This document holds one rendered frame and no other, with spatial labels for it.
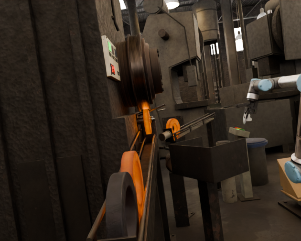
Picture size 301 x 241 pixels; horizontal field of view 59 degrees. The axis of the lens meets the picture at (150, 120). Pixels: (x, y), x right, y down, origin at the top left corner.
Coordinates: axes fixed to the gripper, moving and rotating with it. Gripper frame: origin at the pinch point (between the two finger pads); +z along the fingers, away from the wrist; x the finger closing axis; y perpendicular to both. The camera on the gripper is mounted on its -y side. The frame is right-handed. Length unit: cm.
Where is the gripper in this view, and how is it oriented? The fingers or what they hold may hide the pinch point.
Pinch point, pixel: (243, 122)
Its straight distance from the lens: 235.6
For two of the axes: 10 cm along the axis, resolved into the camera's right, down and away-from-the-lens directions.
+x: 0.5, -0.6, 10.0
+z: -2.1, 9.7, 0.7
